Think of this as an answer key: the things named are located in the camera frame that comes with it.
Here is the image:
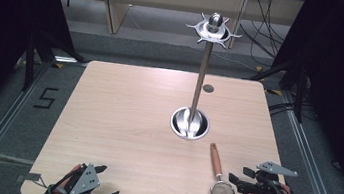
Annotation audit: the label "grey round table grommet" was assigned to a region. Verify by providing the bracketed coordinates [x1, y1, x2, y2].
[201, 83, 216, 94]

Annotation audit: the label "person's left hand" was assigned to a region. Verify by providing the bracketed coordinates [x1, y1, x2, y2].
[45, 160, 98, 194]

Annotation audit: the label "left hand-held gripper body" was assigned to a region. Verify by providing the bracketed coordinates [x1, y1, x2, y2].
[51, 158, 117, 194]

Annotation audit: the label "black metal stand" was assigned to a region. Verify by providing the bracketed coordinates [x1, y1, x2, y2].
[18, 26, 92, 100]
[240, 43, 316, 126]

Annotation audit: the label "light wooden cabinet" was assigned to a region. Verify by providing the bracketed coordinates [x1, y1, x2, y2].
[44, 0, 306, 59]

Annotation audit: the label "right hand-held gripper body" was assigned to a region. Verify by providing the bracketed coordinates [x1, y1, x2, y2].
[236, 157, 300, 194]

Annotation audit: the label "black floor cables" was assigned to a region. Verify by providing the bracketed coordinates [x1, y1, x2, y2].
[232, 0, 292, 76]

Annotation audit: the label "wooden-handled mesh strainer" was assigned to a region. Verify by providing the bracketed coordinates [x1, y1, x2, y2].
[203, 141, 242, 194]

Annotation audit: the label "metal utensil rack stand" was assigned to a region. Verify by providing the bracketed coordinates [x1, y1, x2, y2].
[167, 8, 246, 146]

